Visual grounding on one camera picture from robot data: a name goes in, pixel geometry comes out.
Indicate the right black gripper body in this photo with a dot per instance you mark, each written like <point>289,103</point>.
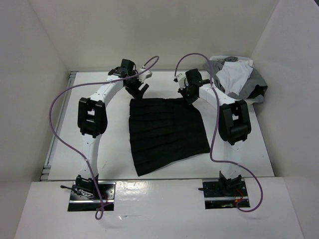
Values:
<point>186,91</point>

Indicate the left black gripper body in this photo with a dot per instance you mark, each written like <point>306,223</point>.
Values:
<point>134,82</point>

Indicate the black pleated skirt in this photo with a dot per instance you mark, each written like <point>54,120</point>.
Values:
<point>163,131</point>

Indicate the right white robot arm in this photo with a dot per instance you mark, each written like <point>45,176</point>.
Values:
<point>233,126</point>

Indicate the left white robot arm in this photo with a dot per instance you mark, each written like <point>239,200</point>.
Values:
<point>92,117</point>

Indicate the grey garment in basket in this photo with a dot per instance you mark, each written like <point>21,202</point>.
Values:
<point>255,87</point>

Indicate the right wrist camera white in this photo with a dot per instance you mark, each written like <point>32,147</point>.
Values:
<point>181,79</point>

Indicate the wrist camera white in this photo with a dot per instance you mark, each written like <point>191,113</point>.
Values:
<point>143,74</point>
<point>181,79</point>

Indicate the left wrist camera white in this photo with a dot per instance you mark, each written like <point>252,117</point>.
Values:
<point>143,74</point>

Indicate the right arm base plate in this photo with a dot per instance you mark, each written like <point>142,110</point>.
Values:
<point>215,197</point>

